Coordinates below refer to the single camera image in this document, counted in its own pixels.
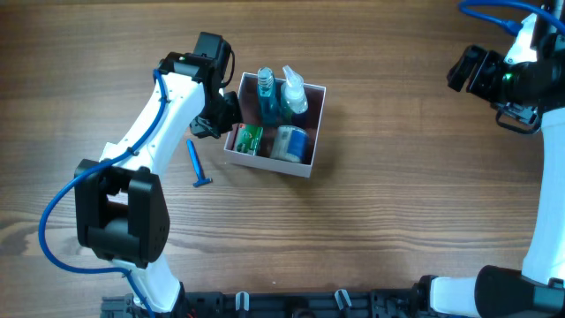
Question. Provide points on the blue disposable razor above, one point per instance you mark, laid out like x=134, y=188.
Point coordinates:
x=200, y=174

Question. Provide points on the clear spray bottle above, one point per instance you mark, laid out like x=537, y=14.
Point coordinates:
x=293, y=98

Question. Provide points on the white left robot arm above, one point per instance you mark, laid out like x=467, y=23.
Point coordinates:
x=121, y=211

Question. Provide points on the green white packet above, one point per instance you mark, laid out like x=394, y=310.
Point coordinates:
x=248, y=139

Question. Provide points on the teal liquid bottle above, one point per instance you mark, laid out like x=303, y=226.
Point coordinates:
x=266, y=90

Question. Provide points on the white cardboard box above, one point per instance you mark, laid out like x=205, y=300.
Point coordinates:
x=249, y=106

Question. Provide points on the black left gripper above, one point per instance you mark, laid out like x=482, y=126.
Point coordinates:
x=216, y=117

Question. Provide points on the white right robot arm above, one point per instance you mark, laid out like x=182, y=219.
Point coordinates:
x=526, y=90

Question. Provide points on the white lidded jar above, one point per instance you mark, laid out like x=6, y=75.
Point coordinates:
x=290, y=144

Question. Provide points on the black mounting rail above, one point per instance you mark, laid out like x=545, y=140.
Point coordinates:
x=341, y=303

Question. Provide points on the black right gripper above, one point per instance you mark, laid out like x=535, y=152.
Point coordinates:
x=478, y=73

